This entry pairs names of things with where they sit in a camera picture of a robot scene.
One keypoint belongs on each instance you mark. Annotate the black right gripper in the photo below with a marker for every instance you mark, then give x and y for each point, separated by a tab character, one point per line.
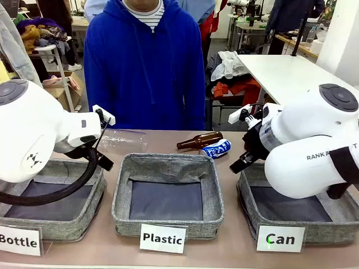
253	143

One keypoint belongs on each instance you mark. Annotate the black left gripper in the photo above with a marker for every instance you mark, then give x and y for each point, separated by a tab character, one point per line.
74	152

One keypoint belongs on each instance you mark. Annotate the clear plastic bottle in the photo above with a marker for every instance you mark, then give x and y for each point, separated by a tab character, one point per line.
126	140

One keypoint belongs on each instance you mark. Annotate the brown glass bottle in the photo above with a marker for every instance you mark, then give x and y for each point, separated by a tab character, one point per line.
204	139

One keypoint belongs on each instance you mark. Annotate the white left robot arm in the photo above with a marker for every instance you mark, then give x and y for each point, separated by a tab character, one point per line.
28	126

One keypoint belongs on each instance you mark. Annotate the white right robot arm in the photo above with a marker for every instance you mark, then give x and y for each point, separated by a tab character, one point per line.
294	168

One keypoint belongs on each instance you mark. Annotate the crushed blue can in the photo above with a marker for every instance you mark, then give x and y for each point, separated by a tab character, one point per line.
217	149

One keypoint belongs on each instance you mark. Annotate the grey fabric basket can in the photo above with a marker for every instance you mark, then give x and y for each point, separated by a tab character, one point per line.
280	207

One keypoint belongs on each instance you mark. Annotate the grey fabric basket plastic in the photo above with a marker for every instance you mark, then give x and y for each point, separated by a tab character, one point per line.
165	168

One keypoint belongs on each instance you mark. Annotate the grey fabric basket bottle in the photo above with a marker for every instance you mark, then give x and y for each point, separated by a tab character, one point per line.
70	224

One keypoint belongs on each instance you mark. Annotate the white Can label card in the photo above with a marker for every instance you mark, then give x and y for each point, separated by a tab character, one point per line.
280	239

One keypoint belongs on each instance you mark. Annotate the orange cloth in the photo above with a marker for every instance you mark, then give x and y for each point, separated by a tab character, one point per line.
238	88

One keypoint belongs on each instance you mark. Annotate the brown cardboard box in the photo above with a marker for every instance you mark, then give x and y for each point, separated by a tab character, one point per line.
60	92

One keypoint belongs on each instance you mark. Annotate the white Plastic label card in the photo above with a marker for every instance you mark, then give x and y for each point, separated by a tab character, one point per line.
162	238

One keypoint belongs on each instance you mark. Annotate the pink cloth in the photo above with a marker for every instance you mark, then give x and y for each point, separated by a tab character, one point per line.
53	80

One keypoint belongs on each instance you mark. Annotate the white table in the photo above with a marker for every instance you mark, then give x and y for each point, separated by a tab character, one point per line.
280	75

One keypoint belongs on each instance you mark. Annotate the person in blue hoodie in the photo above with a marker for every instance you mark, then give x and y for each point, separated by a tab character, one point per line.
140	70

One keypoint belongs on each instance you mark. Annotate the white crumpled cloth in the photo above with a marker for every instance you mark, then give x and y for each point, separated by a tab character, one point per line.
228	65

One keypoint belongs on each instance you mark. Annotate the white shoe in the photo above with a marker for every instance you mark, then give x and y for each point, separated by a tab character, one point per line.
74	67

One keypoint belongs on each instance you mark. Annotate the white Bottle label card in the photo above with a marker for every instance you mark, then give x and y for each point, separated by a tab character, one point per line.
19	241

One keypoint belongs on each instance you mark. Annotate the wooden top desk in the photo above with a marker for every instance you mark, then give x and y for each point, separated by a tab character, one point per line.
291	43

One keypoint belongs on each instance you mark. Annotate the white paper roll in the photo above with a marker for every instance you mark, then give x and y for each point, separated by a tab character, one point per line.
318	47

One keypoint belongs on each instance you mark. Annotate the red garment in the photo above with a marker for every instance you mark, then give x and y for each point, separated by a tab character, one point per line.
209	26

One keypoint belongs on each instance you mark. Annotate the pile of colourful clothes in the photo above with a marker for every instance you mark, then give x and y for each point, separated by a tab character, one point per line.
42	32

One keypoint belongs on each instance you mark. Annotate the clear water bottle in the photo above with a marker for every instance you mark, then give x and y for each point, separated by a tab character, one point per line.
310	35

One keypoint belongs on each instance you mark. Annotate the black vertical pole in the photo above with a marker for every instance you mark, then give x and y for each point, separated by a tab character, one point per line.
300	28

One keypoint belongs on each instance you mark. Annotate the person in dark clothes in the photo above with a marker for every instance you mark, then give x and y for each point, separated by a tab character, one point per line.
286	14

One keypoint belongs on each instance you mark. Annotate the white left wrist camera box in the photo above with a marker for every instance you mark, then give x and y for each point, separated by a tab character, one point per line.
104	113

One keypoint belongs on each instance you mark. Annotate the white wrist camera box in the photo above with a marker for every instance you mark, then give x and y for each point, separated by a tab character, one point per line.
104	113
238	114

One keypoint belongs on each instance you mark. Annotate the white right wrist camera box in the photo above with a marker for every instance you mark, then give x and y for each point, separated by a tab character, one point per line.
238	114

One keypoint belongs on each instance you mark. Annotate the white metal cart frame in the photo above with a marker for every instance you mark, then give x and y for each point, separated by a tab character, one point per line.
66	84

